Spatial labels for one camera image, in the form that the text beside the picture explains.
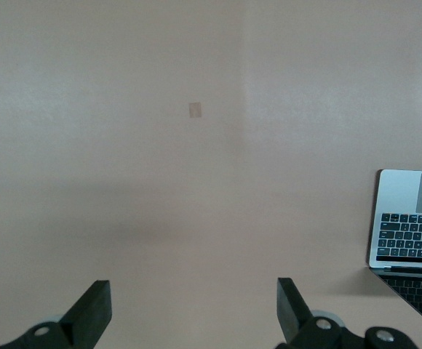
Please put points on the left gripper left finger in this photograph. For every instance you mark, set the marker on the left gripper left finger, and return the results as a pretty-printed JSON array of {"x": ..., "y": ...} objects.
[{"x": 87, "y": 312}]

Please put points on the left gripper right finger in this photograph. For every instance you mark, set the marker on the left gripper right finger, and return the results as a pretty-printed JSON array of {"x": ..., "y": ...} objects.
[{"x": 291, "y": 309}]

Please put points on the silver grey laptop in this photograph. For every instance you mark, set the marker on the silver grey laptop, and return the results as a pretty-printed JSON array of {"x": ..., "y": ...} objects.
[{"x": 396, "y": 189}]

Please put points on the small brown tape patch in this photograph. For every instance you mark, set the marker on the small brown tape patch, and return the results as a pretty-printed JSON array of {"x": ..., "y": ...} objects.
[{"x": 195, "y": 110}]

